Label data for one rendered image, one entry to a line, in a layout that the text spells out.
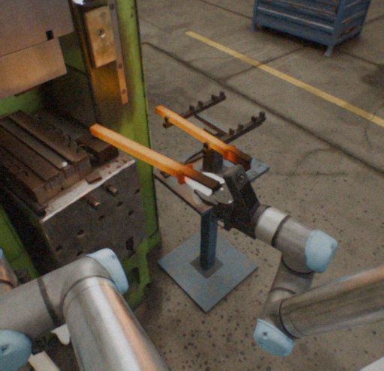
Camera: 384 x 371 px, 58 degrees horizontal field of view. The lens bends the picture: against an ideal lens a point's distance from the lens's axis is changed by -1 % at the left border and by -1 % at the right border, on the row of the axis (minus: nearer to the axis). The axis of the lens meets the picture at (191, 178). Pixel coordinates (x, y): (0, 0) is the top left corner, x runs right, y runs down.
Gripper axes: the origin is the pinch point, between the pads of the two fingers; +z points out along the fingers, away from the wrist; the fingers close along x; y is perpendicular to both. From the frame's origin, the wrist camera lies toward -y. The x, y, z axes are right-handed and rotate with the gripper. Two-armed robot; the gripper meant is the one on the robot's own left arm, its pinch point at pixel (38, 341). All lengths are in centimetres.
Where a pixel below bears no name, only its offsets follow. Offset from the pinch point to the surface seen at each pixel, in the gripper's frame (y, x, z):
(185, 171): -16.7, 41.4, -20.2
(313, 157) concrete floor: -110, 186, 94
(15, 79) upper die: -46, 10, -37
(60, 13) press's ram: -53, 24, -48
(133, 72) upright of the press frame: -80, 47, -16
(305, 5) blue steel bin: -297, 309, 48
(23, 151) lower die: -62, 3, -6
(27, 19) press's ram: -49, 16, -49
